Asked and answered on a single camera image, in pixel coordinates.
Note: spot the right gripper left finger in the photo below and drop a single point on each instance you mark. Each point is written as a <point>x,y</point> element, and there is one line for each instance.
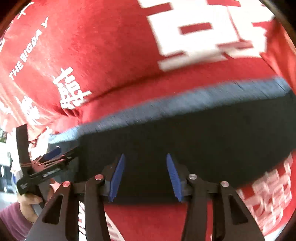
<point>59,218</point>

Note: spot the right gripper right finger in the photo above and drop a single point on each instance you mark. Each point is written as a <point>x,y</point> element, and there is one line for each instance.
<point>215,210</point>

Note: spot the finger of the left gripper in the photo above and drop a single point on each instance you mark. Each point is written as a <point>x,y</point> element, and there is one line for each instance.
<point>60,162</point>
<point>50,155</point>

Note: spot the black and grey pants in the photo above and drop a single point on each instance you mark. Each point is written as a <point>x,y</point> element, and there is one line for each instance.
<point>234,132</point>

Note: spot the maroon sleeve forearm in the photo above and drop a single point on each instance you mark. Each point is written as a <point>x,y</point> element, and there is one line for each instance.
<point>14,226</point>

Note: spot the person's left hand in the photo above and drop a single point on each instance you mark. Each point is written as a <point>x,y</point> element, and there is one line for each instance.
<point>27,201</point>

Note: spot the red sofa cover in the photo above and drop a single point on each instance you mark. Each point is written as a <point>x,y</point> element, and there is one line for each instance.
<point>69,63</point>

